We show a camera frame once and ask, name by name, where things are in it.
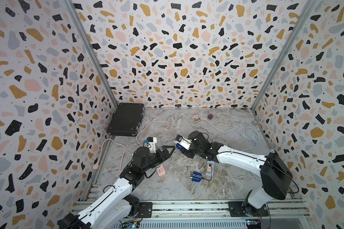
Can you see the pink charger near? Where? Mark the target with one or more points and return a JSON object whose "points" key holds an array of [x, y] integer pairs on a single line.
{"points": [[209, 170]]}

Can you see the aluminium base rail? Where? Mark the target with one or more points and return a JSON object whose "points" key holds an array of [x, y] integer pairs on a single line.
{"points": [[215, 214]]}

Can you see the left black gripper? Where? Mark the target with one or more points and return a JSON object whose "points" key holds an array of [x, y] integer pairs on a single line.
{"points": [[165, 153]]}

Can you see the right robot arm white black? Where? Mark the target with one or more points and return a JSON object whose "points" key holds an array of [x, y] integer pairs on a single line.
{"points": [[274, 174]]}

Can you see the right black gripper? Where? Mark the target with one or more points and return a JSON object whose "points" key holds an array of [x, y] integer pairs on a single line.
{"points": [[185, 152]]}

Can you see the blue shaver with white stripes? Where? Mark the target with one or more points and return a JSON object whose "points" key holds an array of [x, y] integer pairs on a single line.
{"points": [[178, 146]]}

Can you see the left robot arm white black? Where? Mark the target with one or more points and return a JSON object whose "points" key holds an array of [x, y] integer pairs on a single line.
{"points": [[117, 202]]}

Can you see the grey-blue power strip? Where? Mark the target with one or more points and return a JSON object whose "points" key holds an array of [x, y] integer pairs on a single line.
{"points": [[213, 164]]}

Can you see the pink power strip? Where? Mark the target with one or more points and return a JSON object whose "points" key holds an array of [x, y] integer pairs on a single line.
{"points": [[160, 170]]}

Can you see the card box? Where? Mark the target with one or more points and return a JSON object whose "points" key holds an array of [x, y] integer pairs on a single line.
{"points": [[196, 118]]}

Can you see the black briefcase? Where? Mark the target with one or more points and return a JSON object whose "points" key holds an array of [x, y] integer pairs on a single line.
{"points": [[126, 120]]}

